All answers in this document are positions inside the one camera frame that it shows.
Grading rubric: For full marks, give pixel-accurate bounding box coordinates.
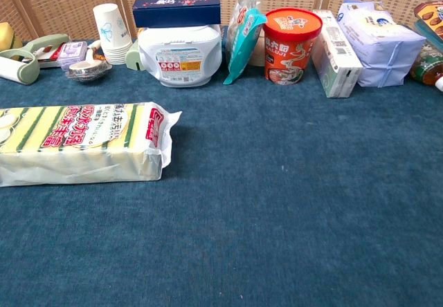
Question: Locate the yellow sponge multipack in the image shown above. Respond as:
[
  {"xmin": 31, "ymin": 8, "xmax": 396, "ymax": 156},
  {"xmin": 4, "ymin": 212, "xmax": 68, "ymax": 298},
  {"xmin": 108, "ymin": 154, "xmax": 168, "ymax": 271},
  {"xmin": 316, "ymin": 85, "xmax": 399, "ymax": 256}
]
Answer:
[{"xmin": 0, "ymin": 101, "xmax": 183, "ymax": 187}]

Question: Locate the rattan folding screen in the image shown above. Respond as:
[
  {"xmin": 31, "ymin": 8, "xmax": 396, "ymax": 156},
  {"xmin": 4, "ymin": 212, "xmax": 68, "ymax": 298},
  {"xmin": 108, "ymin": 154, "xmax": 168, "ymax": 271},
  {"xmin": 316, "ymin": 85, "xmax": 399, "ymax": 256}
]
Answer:
[{"xmin": 0, "ymin": 0, "xmax": 443, "ymax": 42}]

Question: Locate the navy blue rectangular box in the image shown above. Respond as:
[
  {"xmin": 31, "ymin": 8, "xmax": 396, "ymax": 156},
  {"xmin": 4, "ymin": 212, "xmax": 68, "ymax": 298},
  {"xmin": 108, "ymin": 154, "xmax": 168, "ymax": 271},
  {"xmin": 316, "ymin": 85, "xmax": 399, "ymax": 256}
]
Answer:
[{"xmin": 132, "ymin": 0, "xmax": 222, "ymax": 29}]

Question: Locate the green and white lint roller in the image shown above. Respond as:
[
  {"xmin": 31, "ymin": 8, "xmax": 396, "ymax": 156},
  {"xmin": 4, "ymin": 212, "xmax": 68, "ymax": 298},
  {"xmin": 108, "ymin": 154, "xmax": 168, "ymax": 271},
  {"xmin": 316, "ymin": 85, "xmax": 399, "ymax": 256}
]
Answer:
[{"xmin": 0, "ymin": 33, "xmax": 71, "ymax": 86}]

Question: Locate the red and white flat package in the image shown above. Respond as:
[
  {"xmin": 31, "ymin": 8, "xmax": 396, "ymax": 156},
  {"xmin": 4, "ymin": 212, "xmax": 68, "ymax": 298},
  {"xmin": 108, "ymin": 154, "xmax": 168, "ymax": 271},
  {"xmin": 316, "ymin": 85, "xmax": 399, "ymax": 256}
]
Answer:
[{"xmin": 37, "ymin": 41, "xmax": 71, "ymax": 68}]

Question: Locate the clear purple plastic box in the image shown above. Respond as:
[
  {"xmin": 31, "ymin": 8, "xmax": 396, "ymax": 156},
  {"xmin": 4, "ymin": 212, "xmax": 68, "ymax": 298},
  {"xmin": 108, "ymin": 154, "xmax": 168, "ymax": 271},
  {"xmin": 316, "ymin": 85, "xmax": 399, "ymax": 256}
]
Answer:
[{"xmin": 56, "ymin": 40, "xmax": 89, "ymax": 72}]

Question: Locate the orange instant noodle cup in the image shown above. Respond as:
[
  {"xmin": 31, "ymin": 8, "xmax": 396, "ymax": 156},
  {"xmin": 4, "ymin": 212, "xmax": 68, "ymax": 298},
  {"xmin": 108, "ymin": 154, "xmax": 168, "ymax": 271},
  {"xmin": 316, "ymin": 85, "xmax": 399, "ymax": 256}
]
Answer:
[{"xmin": 263, "ymin": 8, "xmax": 323, "ymax": 86}]

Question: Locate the pale blue tissue pack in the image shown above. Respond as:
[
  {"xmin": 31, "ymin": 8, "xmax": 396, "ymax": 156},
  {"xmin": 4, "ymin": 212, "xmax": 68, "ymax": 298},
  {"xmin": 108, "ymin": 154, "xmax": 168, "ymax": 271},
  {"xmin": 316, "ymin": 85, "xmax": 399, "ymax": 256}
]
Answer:
[{"xmin": 336, "ymin": 0, "xmax": 427, "ymax": 89}]

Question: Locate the chocolate cookie box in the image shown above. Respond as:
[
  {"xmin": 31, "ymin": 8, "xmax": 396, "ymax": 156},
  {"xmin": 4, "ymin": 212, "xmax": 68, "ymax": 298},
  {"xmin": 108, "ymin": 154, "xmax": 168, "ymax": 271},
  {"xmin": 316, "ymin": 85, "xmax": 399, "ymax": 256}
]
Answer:
[{"xmin": 413, "ymin": 1, "xmax": 443, "ymax": 51}]

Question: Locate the small pale green holder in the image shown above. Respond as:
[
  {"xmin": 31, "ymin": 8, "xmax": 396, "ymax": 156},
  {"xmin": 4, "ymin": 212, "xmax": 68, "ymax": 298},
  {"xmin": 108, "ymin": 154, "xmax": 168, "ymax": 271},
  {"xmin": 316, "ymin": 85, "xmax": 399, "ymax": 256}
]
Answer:
[{"xmin": 125, "ymin": 39, "xmax": 147, "ymax": 71}]

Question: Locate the blue table cloth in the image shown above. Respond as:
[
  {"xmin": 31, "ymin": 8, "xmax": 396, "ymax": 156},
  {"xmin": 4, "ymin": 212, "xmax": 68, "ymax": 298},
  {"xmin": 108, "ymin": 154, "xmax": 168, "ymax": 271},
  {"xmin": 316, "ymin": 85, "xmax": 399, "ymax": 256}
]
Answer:
[{"xmin": 0, "ymin": 26, "xmax": 443, "ymax": 307}]

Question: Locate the white green tissue box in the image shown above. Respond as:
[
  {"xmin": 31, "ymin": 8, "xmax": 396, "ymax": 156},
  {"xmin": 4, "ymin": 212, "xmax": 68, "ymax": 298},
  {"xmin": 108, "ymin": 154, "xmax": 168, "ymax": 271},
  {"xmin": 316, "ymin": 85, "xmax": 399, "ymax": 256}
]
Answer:
[{"xmin": 310, "ymin": 9, "xmax": 364, "ymax": 99}]

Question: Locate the stack of white paper cups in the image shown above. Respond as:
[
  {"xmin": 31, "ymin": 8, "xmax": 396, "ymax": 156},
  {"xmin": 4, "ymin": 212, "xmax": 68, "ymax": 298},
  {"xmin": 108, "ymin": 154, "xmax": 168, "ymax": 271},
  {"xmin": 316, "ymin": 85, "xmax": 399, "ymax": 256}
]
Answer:
[{"xmin": 92, "ymin": 3, "xmax": 134, "ymax": 66}]

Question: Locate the green label drink bottle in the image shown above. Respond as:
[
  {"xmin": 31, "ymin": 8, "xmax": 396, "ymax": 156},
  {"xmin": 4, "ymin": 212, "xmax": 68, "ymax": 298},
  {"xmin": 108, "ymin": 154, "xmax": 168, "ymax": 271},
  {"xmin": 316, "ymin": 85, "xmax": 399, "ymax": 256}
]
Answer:
[{"xmin": 409, "ymin": 42, "xmax": 443, "ymax": 93}]

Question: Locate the teal snack bag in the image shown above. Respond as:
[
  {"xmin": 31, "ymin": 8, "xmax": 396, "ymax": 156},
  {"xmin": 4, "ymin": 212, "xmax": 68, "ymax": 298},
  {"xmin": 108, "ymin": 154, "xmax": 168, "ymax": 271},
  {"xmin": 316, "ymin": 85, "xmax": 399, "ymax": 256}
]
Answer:
[{"xmin": 222, "ymin": 0, "xmax": 269, "ymax": 86}]

